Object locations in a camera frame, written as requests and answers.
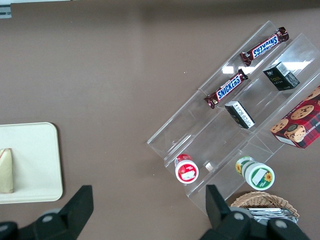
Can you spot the cream plastic tray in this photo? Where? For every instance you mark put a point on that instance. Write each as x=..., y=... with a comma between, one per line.
x=35, y=162

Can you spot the small shelf label tag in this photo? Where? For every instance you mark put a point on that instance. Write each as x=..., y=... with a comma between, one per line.
x=208, y=166

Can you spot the red plaid cookie box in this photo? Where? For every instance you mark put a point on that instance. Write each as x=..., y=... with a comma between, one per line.
x=300, y=122

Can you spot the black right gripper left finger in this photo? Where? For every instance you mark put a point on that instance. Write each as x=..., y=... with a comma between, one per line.
x=72, y=212

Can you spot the black box with gold print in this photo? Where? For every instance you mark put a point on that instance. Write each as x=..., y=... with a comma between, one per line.
x=281, y=76

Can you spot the woven wicker basket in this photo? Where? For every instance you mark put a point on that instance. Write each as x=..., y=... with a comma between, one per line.
x=255, y=198

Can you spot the black box with white label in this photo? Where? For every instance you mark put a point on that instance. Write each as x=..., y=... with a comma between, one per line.
x=240, y=115

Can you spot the Snickers chocolate bar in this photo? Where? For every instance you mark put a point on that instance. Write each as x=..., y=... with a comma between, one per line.
x=226, y=89
x=265, y=46

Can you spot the silver foil package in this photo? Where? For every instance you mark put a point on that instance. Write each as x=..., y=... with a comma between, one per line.
x=270, y=212

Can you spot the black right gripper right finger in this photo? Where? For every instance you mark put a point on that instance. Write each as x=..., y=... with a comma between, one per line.
x=220, y=215

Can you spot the green sunflower yogurt cup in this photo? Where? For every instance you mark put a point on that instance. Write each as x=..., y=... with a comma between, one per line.
x=257, y=175

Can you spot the red strawberry yogurt cup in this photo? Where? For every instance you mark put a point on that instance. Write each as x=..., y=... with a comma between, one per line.
x=186, y=170

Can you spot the clear acrylic tiered shelf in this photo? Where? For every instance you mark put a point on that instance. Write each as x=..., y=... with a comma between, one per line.
x=200, y=130

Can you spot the triangle sandwich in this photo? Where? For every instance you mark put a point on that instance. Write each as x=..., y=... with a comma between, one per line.
x=6, y=175

